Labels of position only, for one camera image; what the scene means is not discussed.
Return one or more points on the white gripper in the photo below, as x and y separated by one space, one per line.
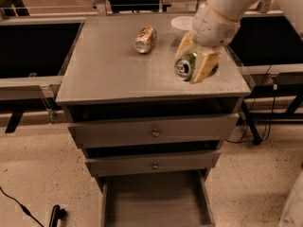
214 27

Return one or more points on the green soda can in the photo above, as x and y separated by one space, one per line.
185 67

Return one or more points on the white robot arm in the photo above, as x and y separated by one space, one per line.
234 9

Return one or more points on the orange soda can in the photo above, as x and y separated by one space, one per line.
145 39

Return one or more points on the top drawer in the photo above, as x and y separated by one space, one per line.
155 130

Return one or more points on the drawer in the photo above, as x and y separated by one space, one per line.
168 199
155 130
152 163

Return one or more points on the grey drawer cabinet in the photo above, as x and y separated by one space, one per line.
106 79

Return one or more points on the middle drawer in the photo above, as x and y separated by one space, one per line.
152 163

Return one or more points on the bottom drawer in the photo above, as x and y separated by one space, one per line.
168 199

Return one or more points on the white bowl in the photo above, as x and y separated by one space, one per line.
181 25

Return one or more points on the black floor device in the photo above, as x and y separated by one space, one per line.
57 214

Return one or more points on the left metal table rail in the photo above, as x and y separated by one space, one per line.
32 94

